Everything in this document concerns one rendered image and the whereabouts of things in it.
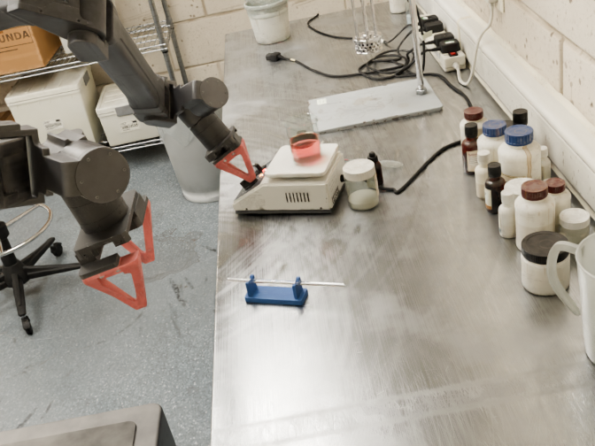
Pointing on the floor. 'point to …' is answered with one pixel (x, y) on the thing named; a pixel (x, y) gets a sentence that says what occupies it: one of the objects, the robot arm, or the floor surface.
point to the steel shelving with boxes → (74, 86)
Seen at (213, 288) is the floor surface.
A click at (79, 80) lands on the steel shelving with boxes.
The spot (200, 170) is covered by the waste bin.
